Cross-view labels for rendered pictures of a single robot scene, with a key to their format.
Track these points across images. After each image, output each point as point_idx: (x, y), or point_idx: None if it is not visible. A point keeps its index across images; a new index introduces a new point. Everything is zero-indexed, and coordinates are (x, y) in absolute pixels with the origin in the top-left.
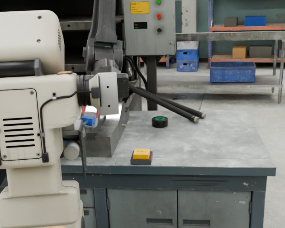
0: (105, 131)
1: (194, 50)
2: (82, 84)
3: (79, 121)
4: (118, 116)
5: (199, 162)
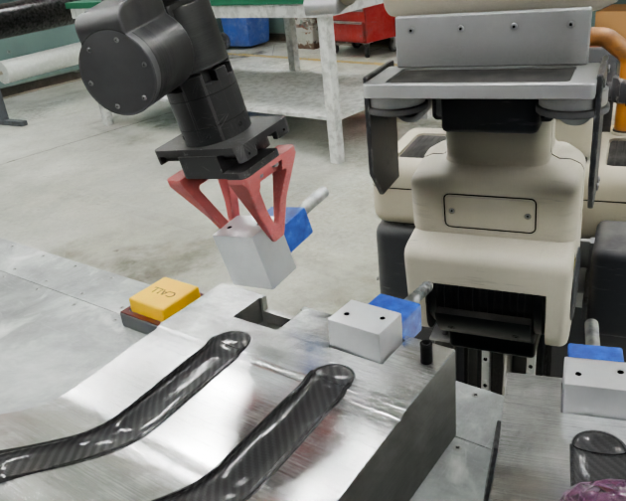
0: (204, 317)
1: None
2: None
3: (371, 81)
4: (18, 414)
5: (70, 274)
